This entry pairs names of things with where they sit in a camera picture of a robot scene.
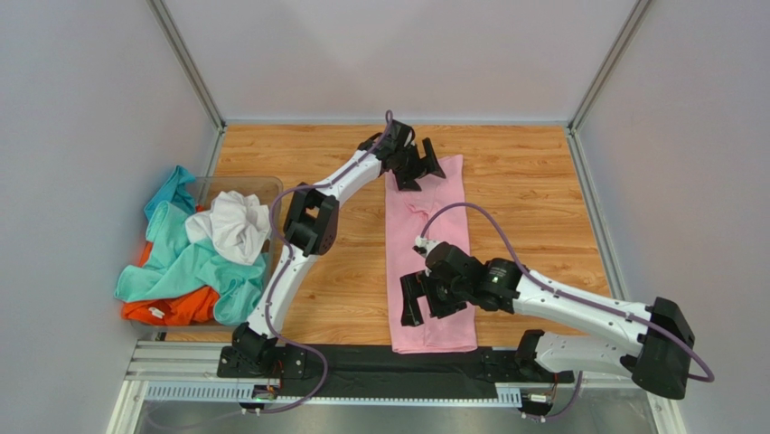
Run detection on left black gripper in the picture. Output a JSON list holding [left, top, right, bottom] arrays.
[[394, 137, 446, 191]]

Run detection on blue t shirt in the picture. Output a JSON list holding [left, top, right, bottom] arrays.
[[144, 165, 197, 221]]

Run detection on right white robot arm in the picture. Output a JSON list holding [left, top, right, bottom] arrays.
[[400, 240, 694, 400]]

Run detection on pink t shirt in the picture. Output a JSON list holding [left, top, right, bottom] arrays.
[[384, 154, 479, 355]]

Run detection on clear plastic bin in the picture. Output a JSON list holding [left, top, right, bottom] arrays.
[[180, 174, 284, 329]]

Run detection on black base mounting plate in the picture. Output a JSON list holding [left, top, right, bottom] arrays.
[[217, 345, 575, 399]]

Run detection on teal t shirt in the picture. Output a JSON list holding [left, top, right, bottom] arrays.
[[114, 201, 268, 327]]

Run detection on aluminium frame rail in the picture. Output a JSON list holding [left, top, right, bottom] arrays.
[[123, 339, 671, 408]]

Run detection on white t shirt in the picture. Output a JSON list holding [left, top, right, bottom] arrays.
[[184, 191, 271, 265]]

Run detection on orange t shirt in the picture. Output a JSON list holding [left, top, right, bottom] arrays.
[[121, 204, 221, 327]]

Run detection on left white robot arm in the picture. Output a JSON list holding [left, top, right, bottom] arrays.
[[231, 118, 445, 373]]

